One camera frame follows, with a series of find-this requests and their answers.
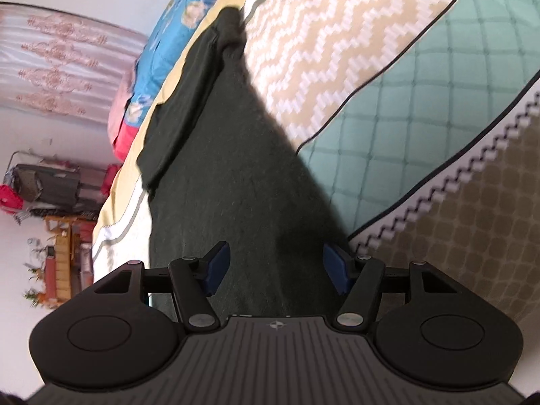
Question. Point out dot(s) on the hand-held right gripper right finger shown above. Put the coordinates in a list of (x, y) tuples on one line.
[(335, 270)]

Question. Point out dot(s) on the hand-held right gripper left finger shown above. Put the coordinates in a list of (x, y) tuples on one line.
[(217, 268)]

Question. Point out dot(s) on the dark green sweater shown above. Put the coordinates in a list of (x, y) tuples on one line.
[(244, 177)]

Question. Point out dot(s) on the metal clothes rack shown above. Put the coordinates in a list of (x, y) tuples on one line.
[(55, 185)]

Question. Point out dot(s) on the grey hanging clothes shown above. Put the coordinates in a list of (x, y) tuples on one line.
[(46, 183)]

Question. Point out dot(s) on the wooden shelf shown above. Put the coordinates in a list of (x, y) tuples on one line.
[(63, 257)]

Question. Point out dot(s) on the red bed sheet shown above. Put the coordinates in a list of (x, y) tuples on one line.
[(124, 141)]

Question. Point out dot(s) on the pink blanket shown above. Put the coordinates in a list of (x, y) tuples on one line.
[(120, 105)]

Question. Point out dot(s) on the yellow teal patterned quilt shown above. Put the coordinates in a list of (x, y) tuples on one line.
[(379, 71)]

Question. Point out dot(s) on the red hanging garment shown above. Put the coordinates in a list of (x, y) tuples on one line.
[(10, 197)]

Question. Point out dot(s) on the blue floral bed sheet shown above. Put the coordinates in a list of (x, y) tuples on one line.
[(177, 21)]

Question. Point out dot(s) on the pink patterned curtain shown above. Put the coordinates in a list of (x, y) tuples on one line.
[(63, 63)]

